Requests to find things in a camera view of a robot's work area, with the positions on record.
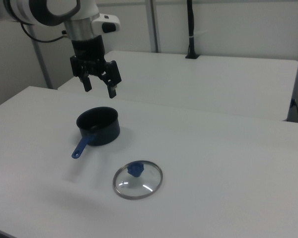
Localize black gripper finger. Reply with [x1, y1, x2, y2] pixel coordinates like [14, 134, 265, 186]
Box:
[98, 59, 123, 100]
[70, 55, 93, 93]

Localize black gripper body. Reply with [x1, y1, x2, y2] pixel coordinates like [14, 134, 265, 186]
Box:
[71, 35, 110, 78]

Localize glass lid with blue knob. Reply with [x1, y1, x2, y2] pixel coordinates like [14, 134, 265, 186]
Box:
[112, 160, 164, 200]

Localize grey metal partition post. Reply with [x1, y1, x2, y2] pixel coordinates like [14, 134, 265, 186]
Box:
[30, 37, 53, 89]
[146, 0, 162, 53]

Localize dark saucepan with blue handle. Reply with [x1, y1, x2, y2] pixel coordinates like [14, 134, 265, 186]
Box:
[71, 106, 121, 160]

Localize black cable on robot arm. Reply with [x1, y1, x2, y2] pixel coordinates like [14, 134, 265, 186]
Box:
[20, 21, 73, 43]

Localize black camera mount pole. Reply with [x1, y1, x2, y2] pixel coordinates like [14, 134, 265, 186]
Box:
[185, 0, 200, 60]

